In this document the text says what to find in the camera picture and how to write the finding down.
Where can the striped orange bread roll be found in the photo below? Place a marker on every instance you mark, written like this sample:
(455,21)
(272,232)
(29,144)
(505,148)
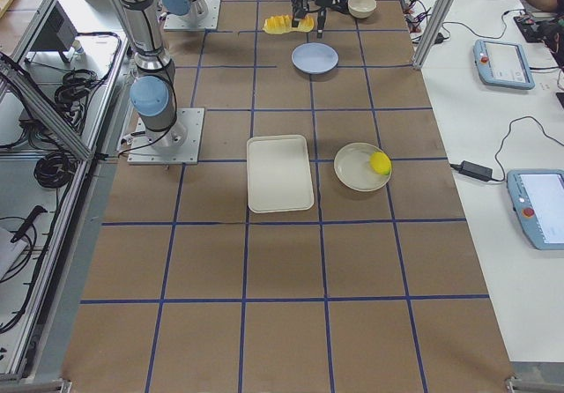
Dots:
(281,24)

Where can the blue plate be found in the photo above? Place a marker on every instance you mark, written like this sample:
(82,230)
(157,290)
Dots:
(314,58)

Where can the small cream bowl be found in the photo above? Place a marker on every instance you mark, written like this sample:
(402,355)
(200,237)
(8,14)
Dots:
(362,9)

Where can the white rectangular tray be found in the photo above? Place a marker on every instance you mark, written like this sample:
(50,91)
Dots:
(279,176)

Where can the shallow white bowl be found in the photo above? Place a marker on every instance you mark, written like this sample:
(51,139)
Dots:
(351,165)

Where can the yellow lemon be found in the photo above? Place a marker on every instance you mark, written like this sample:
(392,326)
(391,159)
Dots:
(380,163)

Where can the teach pendant tablet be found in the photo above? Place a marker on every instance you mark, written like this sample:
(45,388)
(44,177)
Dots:
(502,64)

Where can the black power adapter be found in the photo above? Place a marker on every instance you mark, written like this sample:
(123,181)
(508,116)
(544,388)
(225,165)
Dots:
(476,171)

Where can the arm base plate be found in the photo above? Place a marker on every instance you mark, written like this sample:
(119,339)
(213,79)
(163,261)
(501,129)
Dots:
(203,15)
(180,145)

